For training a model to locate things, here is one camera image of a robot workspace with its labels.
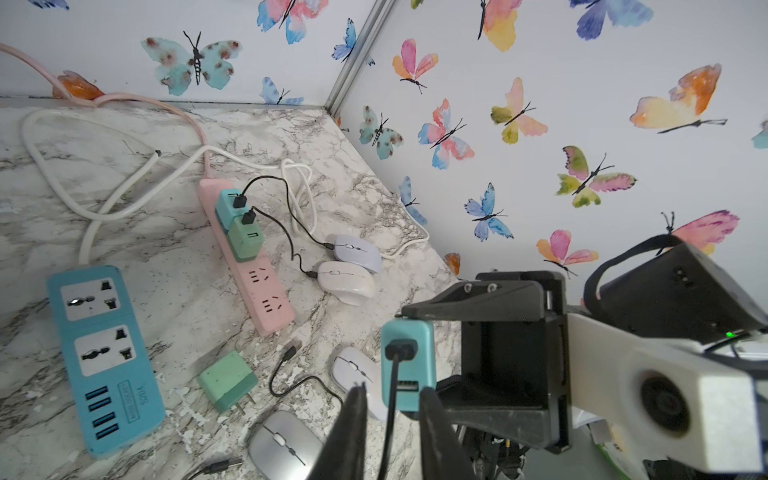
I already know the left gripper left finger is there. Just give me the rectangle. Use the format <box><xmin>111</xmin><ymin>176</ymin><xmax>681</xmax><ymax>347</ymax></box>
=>
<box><xmin>307</xmin><ymin>385</ymin><xmax>368</xmax><ymax>480</ymax></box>

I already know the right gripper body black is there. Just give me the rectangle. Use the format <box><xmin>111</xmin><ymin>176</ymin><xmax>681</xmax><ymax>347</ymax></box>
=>
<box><xmin>401</xmin><ymin>271</ymin><xmax>571</xmax><ymax>453</ymax></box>

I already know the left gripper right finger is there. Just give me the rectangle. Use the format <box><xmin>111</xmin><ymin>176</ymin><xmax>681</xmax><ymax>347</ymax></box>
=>
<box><xmin>418</xmin><ymin>388</ymin><xmax>475</xmax><ymax>480</ymax></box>

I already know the silver mouse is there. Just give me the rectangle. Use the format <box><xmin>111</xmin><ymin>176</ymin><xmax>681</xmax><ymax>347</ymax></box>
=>
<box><xmin>247</xmin><ymin>410</ymin><xmax>323</xmax><ymax>480</ymax></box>

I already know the teal charger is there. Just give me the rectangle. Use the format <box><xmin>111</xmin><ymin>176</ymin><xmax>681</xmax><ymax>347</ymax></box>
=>
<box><xmin>215</xmin><ymin>188</ymin><xmax>248</xmax><ymax>233</ymax></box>
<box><xmin>381</xmin><ymin>319</ymin><xmax>437</xmax><ymax>413</ymax></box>

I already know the white mouse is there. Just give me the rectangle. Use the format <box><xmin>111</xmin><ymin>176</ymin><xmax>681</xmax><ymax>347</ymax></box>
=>
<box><xmin>331</xmin><ymin>347</ymin><xmax>388</xmax><ymax>422</ymax></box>
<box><xmin>317</xmin><ymin>261</ymin><xmax>375</xmax><ymax>306</ymax></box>

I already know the green charger front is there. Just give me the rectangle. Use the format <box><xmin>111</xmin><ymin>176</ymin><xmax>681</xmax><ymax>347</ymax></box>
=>
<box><xmin>197</xmin><ymin>351</ymin><xmax>259</xmax><ymax>413</ymax></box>

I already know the green charger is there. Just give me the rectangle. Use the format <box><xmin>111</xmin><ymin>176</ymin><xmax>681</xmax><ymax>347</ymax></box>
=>
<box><xmin>227</xmin><ymin>211</ymin><xmax>264</xmax><ymax>262</ymax></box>
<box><xmin>197</xmin><ymin>351</ymin><xmax>259</xmax><ymax>413</ymax></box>

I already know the pink power strip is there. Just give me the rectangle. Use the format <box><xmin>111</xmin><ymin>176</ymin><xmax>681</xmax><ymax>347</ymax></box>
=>
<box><xmin>197</xmin><ymin>179</ymin><xmax>296</xmax><ymax>337</ymax></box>

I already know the blue power strip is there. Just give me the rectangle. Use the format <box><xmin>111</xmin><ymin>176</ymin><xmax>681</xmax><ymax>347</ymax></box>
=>
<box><xmin>47</xmin><ymin>266</ymin><xmax>165</xmax><ymax>459</ymax></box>

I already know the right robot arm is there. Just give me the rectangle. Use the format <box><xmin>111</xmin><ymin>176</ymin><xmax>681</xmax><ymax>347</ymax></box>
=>
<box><xmin>400</xmin><ymin>235</ymin><xmax>767</xmax><ymax>472</ymax></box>

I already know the lavender mouse far right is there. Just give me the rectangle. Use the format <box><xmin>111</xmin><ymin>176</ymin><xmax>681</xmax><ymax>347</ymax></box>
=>
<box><xmin>333</xmin><ymin>235</ymin><xmax>383</xmax><ymax>273</ymax></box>

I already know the teal charger back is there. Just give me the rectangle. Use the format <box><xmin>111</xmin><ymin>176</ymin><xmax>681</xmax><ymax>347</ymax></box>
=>
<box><xmin>215</xmin><ymin>188</ymin><xmax>248</xmax><ymax>233</ymax></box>

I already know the white power cord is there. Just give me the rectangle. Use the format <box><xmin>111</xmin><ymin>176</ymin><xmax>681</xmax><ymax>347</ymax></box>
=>
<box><xmin>20</xmin><ymin>107</ymin><xmax>432</xmax><ymax>268</ymax></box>

